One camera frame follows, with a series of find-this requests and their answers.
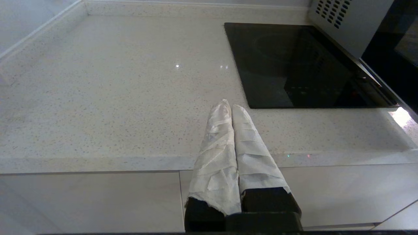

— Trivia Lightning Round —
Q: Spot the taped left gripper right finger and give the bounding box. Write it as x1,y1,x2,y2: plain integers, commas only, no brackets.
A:
231,104,301,214

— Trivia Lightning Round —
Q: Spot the white cabinet front panel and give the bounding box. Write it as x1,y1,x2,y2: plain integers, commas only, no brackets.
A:
179,163,418,231
372,201,418,231
0,171,185,234

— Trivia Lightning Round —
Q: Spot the black glass induction cooktop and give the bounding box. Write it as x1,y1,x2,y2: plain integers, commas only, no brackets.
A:
224,22,400,109

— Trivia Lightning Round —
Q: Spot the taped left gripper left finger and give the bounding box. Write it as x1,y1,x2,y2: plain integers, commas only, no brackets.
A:
184,99,242,231

